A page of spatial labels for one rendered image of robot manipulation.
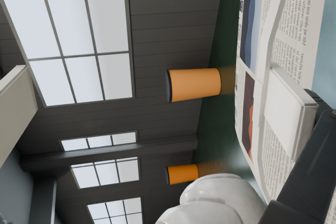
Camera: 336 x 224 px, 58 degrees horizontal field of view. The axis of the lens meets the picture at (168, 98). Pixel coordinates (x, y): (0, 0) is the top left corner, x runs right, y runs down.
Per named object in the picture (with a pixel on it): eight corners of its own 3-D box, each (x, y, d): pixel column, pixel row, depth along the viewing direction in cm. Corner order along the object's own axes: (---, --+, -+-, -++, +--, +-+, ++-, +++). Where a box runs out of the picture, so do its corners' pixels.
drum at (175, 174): (195, 158, 633) (165, 162, 624) (199, 175, 608) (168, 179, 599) (193, 167, 662) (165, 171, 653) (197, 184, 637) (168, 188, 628)
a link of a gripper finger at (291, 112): (303, 105, 12) (321, 104, 12) (257, 54, 19) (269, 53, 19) (291, 163, 14) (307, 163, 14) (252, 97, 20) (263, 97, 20)
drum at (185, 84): (214, 58, 429) (164, 63, 418) (224, 81, 399) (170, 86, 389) (210, 82, 464) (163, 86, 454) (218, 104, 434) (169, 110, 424)
